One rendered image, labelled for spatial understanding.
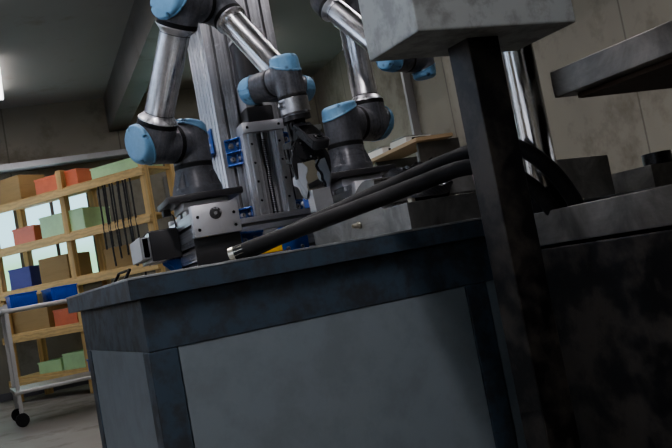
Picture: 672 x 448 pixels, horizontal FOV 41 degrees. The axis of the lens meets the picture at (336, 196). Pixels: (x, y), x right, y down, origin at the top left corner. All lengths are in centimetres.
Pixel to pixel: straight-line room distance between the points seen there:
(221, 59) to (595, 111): 366
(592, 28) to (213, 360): 487
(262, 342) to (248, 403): 11
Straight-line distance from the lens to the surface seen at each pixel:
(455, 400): 178
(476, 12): 140
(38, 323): 939
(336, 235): 220
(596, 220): 153
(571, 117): 640
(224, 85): 295
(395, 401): 172
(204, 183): 266
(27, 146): 1039
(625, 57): 159
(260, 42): 250
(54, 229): 909
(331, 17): 289
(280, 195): 285
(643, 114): 581
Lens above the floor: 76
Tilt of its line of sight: 4 degrees up
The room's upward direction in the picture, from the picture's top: 11 degrees counter-clockwise
